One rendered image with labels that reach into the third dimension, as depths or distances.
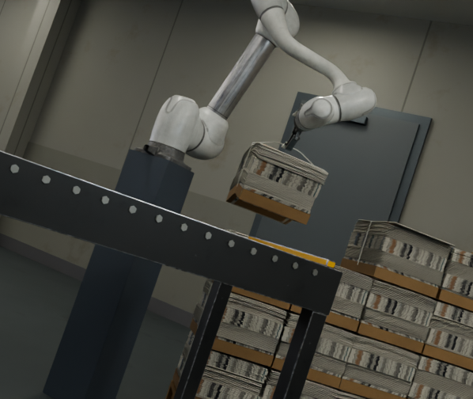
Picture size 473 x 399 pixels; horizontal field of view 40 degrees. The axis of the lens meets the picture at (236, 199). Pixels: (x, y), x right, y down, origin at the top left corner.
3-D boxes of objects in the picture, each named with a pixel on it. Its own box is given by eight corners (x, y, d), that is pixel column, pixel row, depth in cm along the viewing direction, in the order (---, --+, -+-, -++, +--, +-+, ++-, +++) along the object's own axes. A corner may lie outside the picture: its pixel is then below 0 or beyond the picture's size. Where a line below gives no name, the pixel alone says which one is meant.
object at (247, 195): (234, 192, 261) (238, 182, 261) (299, 218, 265) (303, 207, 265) (238, 198, 245) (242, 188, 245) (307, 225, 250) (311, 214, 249)
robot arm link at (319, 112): (300, 134, 241) (333, 126, 244) (313, 125, 226) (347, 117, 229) (293, 106, 242) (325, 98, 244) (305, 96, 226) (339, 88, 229)
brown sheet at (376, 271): (338, 267, 292) (342, 257, 292) (395, 286, 297) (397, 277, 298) (372, 276, 255) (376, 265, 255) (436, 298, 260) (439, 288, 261)
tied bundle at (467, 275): (396, 288, 297) (411, 241, 299) (452, 307, 302) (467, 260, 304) (437, 300, 260) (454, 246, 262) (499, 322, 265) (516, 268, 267)
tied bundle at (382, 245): (338, 267, 292) (353, 220, 294) (395, 287, 298) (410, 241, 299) (372, 277, 255) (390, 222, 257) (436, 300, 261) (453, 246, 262)
